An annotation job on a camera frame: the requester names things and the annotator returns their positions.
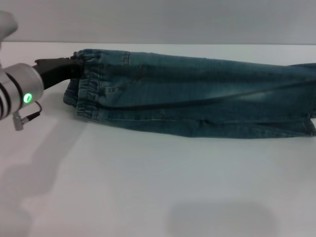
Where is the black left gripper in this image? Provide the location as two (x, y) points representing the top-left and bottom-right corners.
(34, 55), (84, 91)

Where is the blue denim shorts basketball print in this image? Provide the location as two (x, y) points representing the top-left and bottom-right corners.
(63, 48), (316, 139)

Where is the left arm cable connector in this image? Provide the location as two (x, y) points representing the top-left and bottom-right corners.
(12, 101), (42, 131)

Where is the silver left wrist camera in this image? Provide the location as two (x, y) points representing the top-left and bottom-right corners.
(0, 9), (19, 43)

